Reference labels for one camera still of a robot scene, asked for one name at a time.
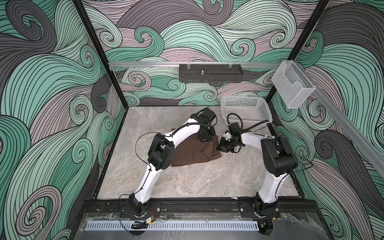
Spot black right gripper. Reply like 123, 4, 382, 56
214, 137, 239, 153

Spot brown corduroy trousers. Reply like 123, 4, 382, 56
171, 134, 222, 167

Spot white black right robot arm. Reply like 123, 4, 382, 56
217, 123, 298, 219

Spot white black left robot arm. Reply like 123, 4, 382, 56
129, 107, 217, 216

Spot white plastic laundry basket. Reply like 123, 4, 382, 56
221, 96, 273, 128

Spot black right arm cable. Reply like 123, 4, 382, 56
226, 112, 270, 133

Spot black perforated wall tray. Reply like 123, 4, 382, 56
179, 65, 244, 85

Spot clear plastic wall bin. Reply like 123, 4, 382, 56
272, 61, 315, 109

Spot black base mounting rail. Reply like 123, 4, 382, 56
80, 197, 319, 220

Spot white slotted cable duct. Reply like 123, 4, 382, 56
85, 220, 259, 232

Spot aluminium rail back wall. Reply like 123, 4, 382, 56
108, 61, 281, 69

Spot aluminium rail wall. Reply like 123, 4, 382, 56
299, 65, 384, 176
108, 61, 281, 69

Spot black corner post right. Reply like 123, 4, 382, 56
265, 0, 331, 104

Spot black corner post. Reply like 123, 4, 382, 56
265, 0, 331, 104
73, 0, 129, 111

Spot aluminium rail right wall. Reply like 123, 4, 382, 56
299, 65, 384, 176

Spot black corner post left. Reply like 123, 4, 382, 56
73, 0, 129, 111

